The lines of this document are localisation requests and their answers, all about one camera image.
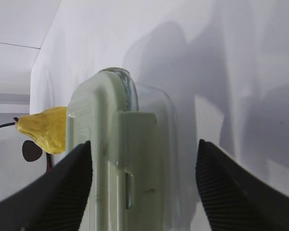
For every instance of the green lid glass container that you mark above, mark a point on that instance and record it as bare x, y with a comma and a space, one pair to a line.
131, 128

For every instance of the yellow pear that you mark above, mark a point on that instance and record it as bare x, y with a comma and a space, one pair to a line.
47, 129

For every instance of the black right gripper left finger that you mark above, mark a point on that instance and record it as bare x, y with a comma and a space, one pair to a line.
54, 202

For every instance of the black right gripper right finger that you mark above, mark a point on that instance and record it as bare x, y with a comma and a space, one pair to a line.
235, 200

